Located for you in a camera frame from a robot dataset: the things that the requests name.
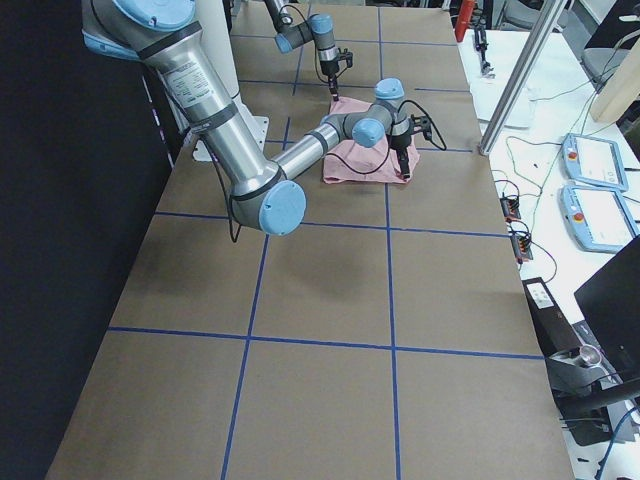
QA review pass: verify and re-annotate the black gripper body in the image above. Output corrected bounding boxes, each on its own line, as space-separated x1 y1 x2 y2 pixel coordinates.
389 134 411 160
320 60 340 85

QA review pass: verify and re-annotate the pink Snoopy t-shirt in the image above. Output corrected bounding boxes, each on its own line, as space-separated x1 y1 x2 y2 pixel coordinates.
322 96 421 186

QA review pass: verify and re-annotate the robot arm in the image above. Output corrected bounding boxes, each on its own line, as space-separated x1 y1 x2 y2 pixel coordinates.
81 0 413 235
264 0 352 101

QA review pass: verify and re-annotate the white paper sheet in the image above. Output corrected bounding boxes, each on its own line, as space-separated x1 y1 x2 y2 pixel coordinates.
469 74 539 130

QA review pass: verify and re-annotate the far orange circuit board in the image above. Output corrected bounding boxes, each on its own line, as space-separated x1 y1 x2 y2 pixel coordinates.
499 195 521 223

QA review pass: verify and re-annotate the orange circuit board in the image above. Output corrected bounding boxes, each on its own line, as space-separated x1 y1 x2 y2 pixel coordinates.
508 223 533 265
499 195 521 223

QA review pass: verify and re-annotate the near orange circuit board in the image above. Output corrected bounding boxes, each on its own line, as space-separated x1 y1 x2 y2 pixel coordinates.
508 223 533 265

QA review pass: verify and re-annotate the red cylinder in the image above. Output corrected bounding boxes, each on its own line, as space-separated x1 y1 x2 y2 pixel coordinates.
454 0 476 43

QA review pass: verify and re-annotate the far blue teach pendant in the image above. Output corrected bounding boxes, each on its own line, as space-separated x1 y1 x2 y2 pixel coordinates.
560 133 629 192

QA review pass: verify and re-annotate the blue teach pendant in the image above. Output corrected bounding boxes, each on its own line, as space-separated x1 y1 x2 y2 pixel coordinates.
560 133 629 192
559 184 639 254

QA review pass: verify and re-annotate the near blue teach pendant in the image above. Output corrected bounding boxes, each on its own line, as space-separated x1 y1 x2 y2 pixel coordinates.
559 184 639 254

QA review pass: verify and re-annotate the black box with label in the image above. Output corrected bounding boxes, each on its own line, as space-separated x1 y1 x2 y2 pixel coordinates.
522 277 583 357

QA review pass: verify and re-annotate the black monitor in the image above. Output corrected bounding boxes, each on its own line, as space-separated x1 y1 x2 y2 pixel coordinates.
574 238 639 380

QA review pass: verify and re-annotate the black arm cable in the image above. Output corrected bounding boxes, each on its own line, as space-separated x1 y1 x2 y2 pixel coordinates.
324 99 449 176

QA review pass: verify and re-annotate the aluminium frame post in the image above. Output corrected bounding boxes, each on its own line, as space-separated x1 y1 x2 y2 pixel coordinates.
478 1 566 156

